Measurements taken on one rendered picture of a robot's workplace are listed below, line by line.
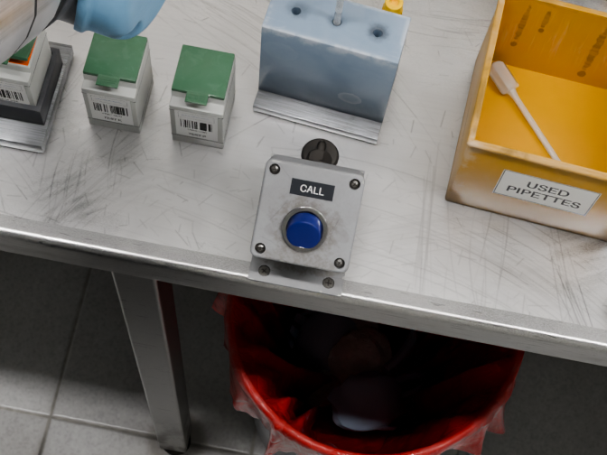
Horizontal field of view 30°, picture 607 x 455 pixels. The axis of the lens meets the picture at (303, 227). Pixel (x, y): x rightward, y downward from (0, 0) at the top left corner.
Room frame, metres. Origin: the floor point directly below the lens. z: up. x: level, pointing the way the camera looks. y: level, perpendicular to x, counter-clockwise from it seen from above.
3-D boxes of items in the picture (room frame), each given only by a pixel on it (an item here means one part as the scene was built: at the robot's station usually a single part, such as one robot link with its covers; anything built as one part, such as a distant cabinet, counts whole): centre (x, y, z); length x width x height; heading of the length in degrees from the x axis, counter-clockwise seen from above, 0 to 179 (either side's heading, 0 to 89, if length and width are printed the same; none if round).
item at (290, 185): (0.34, 0.00, 0.92); 0.13 x 0.07 x 0.08; 178
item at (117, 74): (0.41, 0.15, 0.91); 0.05 x 0.04 x 0.07; 178
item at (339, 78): (0.45, 0.00, 0.92); 0.10 x 0.07 x 0.10; 83
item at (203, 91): (0.40, 0.09, 0.91); 0.05 x 0.04 x 0.07; 178
